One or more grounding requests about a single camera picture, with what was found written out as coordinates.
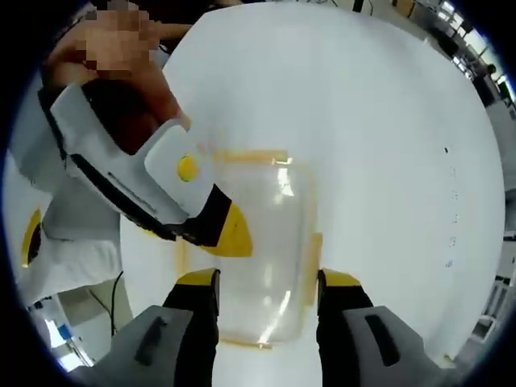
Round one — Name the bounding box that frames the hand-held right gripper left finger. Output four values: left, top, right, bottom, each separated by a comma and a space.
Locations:
91, 268, 223, 387

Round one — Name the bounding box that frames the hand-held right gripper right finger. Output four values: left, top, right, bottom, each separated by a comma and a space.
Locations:
315, 268, 445, 387

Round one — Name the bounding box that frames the clear container with yellow buckles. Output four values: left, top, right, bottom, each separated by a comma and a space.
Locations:
173, 148, 325, 351

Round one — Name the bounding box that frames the person's left hand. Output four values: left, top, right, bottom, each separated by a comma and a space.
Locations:
85, 74, 193, 157

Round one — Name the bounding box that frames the thin black cable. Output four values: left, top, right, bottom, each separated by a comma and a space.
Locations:
89, 268, 125, 338

